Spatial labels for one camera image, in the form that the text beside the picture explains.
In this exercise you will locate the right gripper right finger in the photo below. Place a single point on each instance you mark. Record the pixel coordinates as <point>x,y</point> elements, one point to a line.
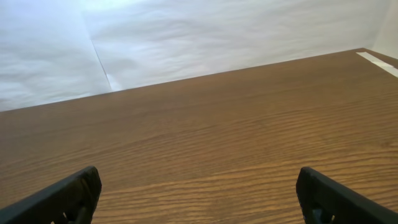
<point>335,199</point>

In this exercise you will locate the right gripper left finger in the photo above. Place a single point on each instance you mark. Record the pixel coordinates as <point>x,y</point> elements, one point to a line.
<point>62,199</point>

